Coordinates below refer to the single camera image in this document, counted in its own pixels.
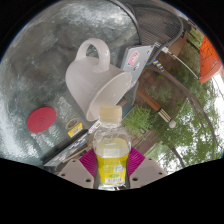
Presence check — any white ceramic mug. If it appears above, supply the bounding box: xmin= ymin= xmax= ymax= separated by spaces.
xmin=64 ymin=38 xmax=133 ymax=122

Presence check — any white sticker sheet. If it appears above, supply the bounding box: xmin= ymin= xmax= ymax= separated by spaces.
xmin=87 ymin=119 xmax=103 ymax=134

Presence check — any wooden bench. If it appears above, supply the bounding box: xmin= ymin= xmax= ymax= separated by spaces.
xmin=169 ymin=33 xmax=189 ymax=58

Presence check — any tall tree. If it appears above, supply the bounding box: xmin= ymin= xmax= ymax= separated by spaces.
xmin=144 ymin=63 xmax=216 ymax=161

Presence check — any flat round red coaster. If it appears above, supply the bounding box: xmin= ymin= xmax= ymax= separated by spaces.
xmin=26 ymin=106 xmax=58 ymax=134

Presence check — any green plant in blue pot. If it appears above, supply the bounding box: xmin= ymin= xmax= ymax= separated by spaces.
xmin=121 ymin=99 xmax=153 ymax=134

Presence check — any yellow card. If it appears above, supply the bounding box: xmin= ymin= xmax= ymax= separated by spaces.
xmin=67 ymin=122 xmax=84 ymax=138

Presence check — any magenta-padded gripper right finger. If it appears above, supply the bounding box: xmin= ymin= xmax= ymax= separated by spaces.
xmin=127 ymin=147 xmax=168 ymax=190

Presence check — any clear bottle with yellow label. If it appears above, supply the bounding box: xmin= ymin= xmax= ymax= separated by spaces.
xmin=92 ymin=105 xmax=132 ymax=190

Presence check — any silver laptop with stickers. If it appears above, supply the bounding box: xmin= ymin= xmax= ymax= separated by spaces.
xmin=119 ymin=44 xmax=156 ymax=88

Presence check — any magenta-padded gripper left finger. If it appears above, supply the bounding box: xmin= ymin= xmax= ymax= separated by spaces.
xmin=57 ymin=148 xmax=98 ymax=190

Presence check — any lamp post with white globe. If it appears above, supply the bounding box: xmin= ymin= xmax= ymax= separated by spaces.
xmin=156 ymin=107 xmax=178 ymax=129

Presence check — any blue and yellow striped cone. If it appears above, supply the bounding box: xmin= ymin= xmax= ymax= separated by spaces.
xmin=151 ymin=58 xmax=165 ymax=72

